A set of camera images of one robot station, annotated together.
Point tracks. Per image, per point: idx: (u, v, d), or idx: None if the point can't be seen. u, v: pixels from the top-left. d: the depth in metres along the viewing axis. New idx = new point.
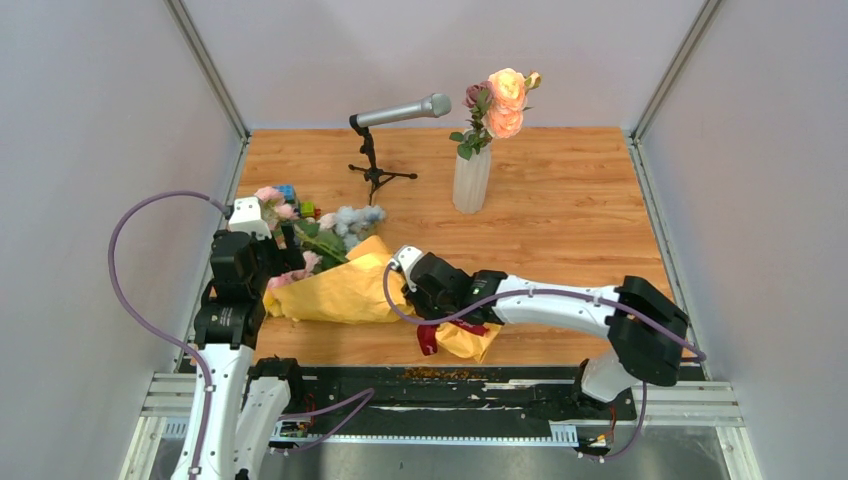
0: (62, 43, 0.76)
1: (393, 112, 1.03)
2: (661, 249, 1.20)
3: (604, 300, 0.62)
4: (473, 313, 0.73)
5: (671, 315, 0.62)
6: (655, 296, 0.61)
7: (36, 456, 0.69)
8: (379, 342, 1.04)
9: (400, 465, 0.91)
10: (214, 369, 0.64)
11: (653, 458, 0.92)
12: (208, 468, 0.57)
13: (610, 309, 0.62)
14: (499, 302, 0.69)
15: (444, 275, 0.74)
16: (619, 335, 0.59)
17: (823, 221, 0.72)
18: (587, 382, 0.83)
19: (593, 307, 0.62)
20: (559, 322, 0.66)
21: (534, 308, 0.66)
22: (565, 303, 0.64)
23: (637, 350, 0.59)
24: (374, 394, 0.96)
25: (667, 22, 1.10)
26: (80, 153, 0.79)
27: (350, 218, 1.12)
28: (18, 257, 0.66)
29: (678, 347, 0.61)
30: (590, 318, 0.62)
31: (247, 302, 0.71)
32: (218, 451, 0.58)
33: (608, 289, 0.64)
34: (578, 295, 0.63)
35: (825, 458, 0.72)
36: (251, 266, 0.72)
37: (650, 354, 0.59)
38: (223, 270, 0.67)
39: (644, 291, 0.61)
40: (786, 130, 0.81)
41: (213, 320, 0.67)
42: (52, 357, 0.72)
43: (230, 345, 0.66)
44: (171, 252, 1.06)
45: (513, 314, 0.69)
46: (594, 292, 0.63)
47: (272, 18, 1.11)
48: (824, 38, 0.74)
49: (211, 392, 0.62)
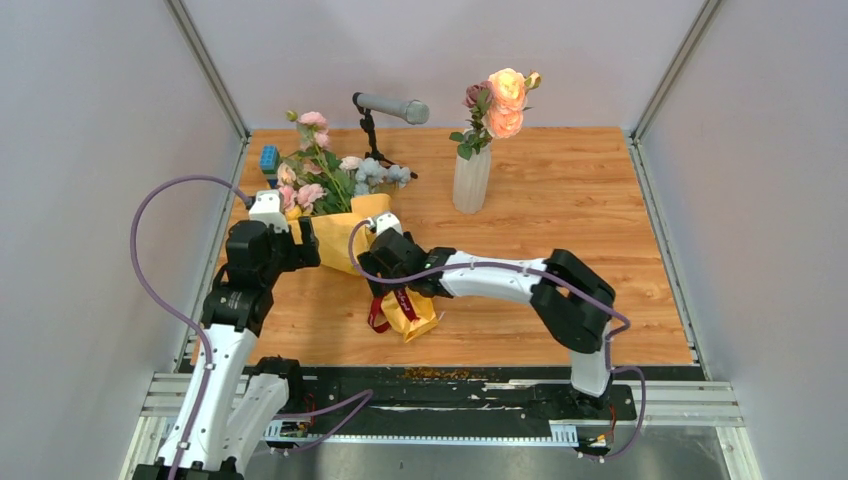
0: (63, 45, 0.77)
1: (378, 103, 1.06)
2: (661, 249, 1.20)
3: (531, 270, 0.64)
4: (424, 284, 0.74)
5: (594, 287, 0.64)
6: (578, 267, 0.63)
7: (34, 457, 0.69)
8: (379, 342, 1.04)
9: (400, 465, 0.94)
10: (216, 349, 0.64)
11: (652, 458, 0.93)
12: (197, 445, 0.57)
13: (536, 278, 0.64)
14: (444, 274, 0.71)
15: (399, 250, 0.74)
16: (540, 300, 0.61)
17: (825, 222, 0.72)
18: (575, 377, 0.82)
19: (522, 277, 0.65)
20: (498, 292, 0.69)
21: (471, 277, 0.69)
22: (500, 275, 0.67)
23: (556, 316, 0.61)
24: (373, 394, 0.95)
25: (667, 22, 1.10)
26: (80, 154, 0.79)
27: (371, 172, 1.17)
28: (17, 260, 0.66)
29: (602, 317, 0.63)
30: (518, 287, 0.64)
31: (257, 288, 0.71)
32: (209, 427, 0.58)
33: (537, 262, 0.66)
34: (511, 267, 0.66)
35: (826, 460, 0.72)
36: (264, 256, 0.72)
37: (567, 320, 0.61)
38: (237, 256, 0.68)
39: (568, 262, 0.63)
40: (784, 132, 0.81)
41: (222, 301, 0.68)
42: (50, 359, 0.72)
43: (234, 327, 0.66)
44: (173, 248, 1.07)
45: (458, 286, 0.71)
46: (525, 264, 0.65)
47: (273, 20, 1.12)
48: (823, 39, 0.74)
49: (210, 370, 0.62)
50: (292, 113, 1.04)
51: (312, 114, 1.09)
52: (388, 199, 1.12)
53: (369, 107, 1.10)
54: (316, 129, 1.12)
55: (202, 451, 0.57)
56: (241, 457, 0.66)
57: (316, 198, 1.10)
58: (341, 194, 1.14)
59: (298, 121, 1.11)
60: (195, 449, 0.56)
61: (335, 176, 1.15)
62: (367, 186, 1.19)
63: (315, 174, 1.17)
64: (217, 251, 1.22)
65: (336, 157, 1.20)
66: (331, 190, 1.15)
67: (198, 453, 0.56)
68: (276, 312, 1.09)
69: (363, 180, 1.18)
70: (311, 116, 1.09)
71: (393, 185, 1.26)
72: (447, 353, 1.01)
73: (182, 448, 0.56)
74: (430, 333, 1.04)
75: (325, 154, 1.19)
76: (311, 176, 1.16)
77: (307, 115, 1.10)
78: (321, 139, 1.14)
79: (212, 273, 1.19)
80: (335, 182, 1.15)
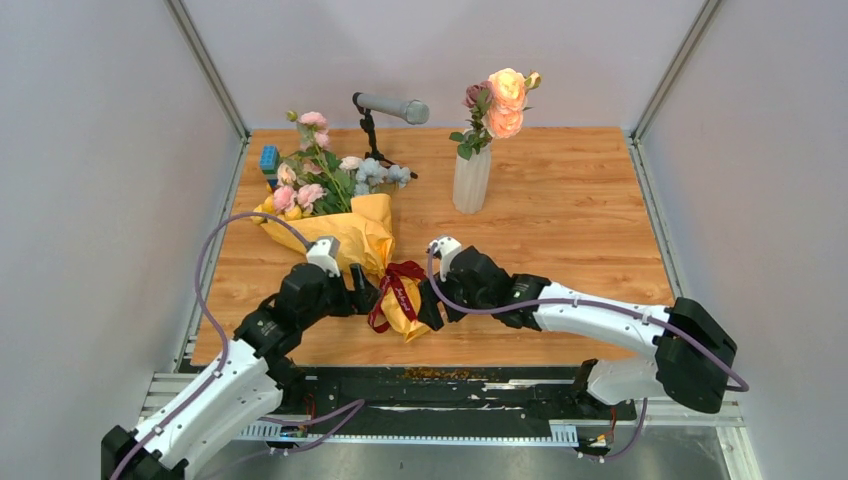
0: (62, 44, 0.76)
1: (378, 103, 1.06)
2: (661, 249, 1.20)
3: (653, 319, 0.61)
4: (511, 315, 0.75)
5: (719, 342, 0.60)
6: (705, 320, 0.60)
7: (33, 456, 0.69)
8: (379, 342, 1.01)
9: (400, 465, 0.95)
10: (230, 361, 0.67)
11: (652, 458, 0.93)
12: (166, 436, 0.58)
13: (659, 329, 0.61)
14: (540, 308, 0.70)
15: (486, 273, 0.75)
16: (666, 356, 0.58)
17: (825, 221, 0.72)
18: (595, 382, 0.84)
19: (641, 325, 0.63)
20: (602, 335, 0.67)
21: (573, 317, 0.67)
22: (612, 319, 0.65)
23: (682, 374, 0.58)
24: (363, 404, 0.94)
25: (667, 23, 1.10)
26: (80, 153, 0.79)
27: (372, 172, 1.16)
28: (16, 260, 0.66)
29: (724, 375, 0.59)
30: (635, 335, 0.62)
31: (291, 327, 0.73)
32: (184, 426, 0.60)
33: (658, 309, 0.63)
34: (627, 312, 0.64)
35: (826, 459, 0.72)
36: (311, 301, 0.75)
37: (693, 379, 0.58)
38: (288, 293, 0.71)
39: (695, 314, 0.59)
40: (785, 131, 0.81)
41: (258, 325, 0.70)
42: (50, 359, 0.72)
43: (255, 351, 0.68)
44: (173, 254, 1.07)
45: (553, 323, 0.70)
46: (644, 311, 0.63)
47: (273, 20, 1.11)
48: (823, 38, 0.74)
49: (214, 376, 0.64)
50: (293, 113, 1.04)
51: (312, 114, 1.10)
52: (387, 198, 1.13)
53: (369, 108, 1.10)
54: (316, 129, 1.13)
55: (166, 444, 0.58)
56: (194, 465, 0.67)
57: (316, 197, 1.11)
58: (341, 194, 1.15)
59: (298, 121, 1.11)
60: (162, 440, 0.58)
61: (335, 176, 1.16)
62: (368, 186, 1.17)
63: (315, 174, 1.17)
64: (216, 252, 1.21)
65: (335, 158, 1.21)
66: (332, 191, 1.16)
67: (162, 444, 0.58)
68: None
69: (363, 180, 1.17)
70: (311, 116, 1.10)
71: (393, 185, 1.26)
72: (448, 353, 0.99)
73: (154, 433, 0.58)
74: (430, 333, 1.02)
75: (325, 154, 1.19)
76: (311, 176, 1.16)
77: (307, 116, 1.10)
78: (322, 139, 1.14)
79: (212, 273, 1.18)
80: (335, 183, 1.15)
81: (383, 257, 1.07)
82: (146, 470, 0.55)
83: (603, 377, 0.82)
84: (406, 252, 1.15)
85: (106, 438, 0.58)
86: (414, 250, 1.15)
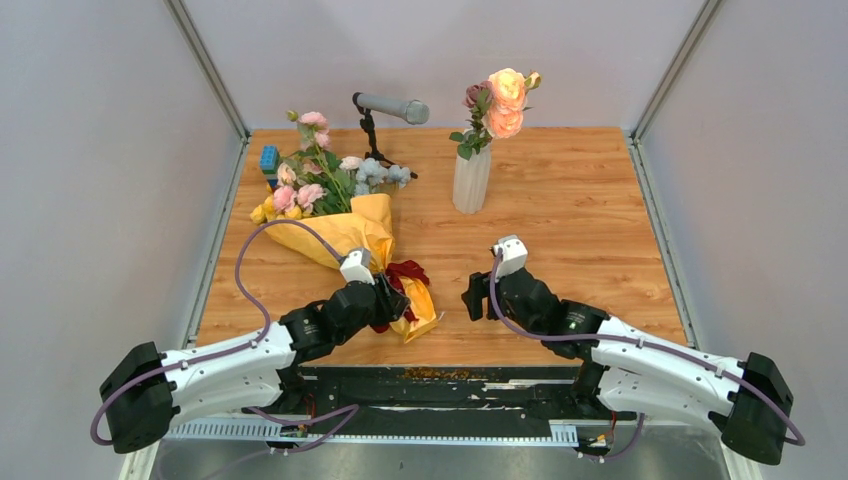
0: (64, 45, 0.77)
1: (379, 103, 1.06)
2: (661, 249, 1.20)
3: (727, 373, 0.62)
4: (564, 347, 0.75)
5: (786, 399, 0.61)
6: (777, 380, 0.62)
7: (32, 456, 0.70)
8: (379, 342, 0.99)
9: (400, 465, 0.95)
10: (268, 340, 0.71)
11: (652, 458, 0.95)
12: (187, 374, 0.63)
13: (733, 384, 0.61)
14: (601, 343, 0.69)
15: (541, 299, 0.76)
16: (744, 414, 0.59)
17: (824, 221, 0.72)
18: (610, 394, 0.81)
19: (714, 377, 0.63)
20: (663, 378, 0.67)
21: (638, 357, 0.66)
22: (681, 367, 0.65)
23: (756, 431, 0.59)
24: (355, 413, 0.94)
25: (667, 23, 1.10)
26: (80, 154, 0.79)
27: (373, 172, 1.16)
28: (16, 260, 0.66)
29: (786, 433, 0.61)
30: (707, 387, 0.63)
31: (327, 337, 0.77)
32: (204, 374, 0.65)
33: (731, 364, 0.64)
34: (698, 362, 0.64)
35: (826, 460, 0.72)
36: (352, 320, 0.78)
37: (767, 439, 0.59)
38: (338, 307, 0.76)
39: (768, 371, 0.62)
40: (785, 131, 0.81)
41: (303, 323, 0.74)
42: (49, 360, 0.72)
43: (292, 343, 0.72)
44: (172, 253, 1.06)
45: (611, 359, 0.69)
46: (717, 364, 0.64)
47: (272, 20, 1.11)
48: (824, 38, 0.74)
49: (249, 346, 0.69)
50: (293, 113, 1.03)
51: (312, 114, 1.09)
52: (388, 198, 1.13)
53: (369, 108, 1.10)
54: (317, 129, 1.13)
55: (182, 382, 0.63)
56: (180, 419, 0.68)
57: (316, 197, 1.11)
58: (341, 194, 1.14)
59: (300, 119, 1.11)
60: (182, 376, 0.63)
61: (335, 176, 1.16)
62: (368, 187, 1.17)
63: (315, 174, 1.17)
64: (217, 253, 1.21)
65: (336, 157, 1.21)
66: (332, 191, 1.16)
67: (180, 380, 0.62)
68: (277, 312, 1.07)
69: (363, 180, 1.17)
70: (312, 116, 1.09)
71: (393, 185, 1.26)
72: (448, 353, 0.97)
73: (179, 366, 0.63)
74: (430, 333, 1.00)
75: (325, 154, 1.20)
76: (311, 176, 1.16)
77: (311, 115, 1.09)
78: (322, 139, 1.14)
79: (212, 273, 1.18)
80: (336, 183, 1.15)
81: (383, 257, 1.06)
82: (155, 396, 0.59)
83: (622, 392, 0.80)
84: (406, 252, 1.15)
85: (139, 349, 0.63)
86: (413, 250, 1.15)
